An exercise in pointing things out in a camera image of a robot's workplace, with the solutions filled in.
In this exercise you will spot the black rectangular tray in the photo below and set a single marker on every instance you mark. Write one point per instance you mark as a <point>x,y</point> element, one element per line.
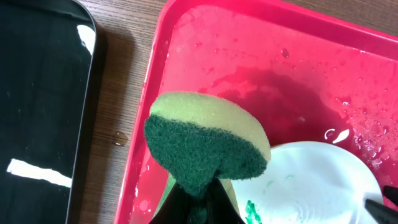
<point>49,90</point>

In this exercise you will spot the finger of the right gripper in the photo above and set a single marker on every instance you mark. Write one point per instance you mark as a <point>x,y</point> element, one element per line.
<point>381,213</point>
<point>391,193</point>

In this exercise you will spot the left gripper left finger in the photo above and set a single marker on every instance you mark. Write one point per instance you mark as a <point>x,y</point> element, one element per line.
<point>177,208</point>

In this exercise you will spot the red plastic tray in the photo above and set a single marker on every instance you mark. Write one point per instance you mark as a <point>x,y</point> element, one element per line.
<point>304,75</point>

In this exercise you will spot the light blue plate front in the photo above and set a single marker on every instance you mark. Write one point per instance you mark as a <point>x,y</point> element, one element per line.
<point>309,182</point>

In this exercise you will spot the green yellow sponge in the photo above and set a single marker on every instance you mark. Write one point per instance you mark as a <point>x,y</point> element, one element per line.
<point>198,138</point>

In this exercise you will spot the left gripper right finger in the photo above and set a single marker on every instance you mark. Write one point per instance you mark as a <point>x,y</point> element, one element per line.
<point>219,207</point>

